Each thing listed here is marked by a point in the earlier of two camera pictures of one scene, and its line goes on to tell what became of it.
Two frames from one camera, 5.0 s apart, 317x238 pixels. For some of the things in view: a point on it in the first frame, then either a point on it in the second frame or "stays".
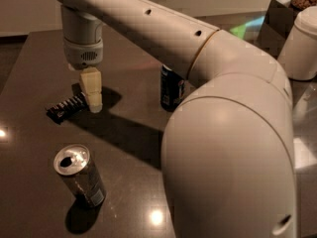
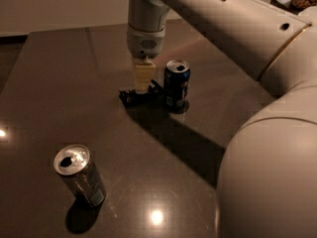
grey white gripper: x=82 y=54 -> x=144 y=43
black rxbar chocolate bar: x=67 y=108 -> x=132 y=98
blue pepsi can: x=171 y=88 stays
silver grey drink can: x=74 y=164 stays
